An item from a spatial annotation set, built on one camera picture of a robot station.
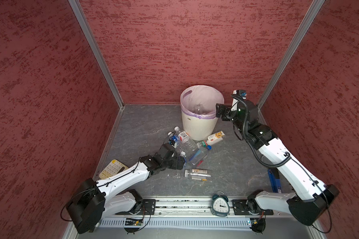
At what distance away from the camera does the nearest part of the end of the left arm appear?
0.59 meters

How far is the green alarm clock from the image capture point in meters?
0.71

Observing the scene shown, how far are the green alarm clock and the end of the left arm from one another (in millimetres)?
342
